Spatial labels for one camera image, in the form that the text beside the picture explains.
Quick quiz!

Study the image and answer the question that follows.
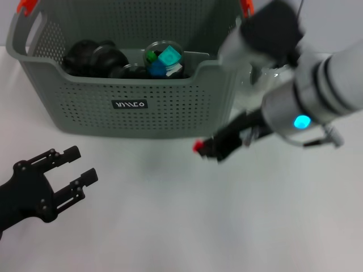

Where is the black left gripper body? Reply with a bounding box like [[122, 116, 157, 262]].
[[0, 160, 59, 236]]

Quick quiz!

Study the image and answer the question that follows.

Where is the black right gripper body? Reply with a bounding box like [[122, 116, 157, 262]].
[[212, 109, 275, 165]]

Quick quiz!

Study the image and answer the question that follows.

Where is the glass teacup black sleeve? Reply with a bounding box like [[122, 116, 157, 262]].
[[109, 63, 148, 79], [143, 40, 188, 80], [93, 41, 130, 77]]

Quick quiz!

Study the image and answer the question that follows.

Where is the white toy brick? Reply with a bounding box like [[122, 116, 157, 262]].
[[166, 63, 183, 78]]

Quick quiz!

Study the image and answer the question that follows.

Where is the blue square toy brick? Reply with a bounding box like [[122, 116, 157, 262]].
[[149, 61, 168, 79]]

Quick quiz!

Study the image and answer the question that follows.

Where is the cyan square toy brick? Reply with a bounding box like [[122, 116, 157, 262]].
[[158, 45, 183, 68]]

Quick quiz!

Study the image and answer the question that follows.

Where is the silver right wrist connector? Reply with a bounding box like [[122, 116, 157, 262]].
[[242, 127, 261, 147]]

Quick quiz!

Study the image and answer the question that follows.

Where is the glass teapot black lid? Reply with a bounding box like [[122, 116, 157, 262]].
[[237, 62, 294, 114]]

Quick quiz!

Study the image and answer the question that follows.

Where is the grey perforated plastic basket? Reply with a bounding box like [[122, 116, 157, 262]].
[[5, 0, 247, 139]]

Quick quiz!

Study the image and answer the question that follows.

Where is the dark clay teapot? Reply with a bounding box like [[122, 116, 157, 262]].
[[62, 40, 99, 77]]

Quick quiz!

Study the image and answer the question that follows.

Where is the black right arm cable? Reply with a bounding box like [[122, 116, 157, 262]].
[[302, 124, 345, 150]]

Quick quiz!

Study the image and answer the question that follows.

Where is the orange basket handle clip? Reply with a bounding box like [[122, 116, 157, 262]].
[[240, 0, 254, 16], [16, 0, 39, 16]]

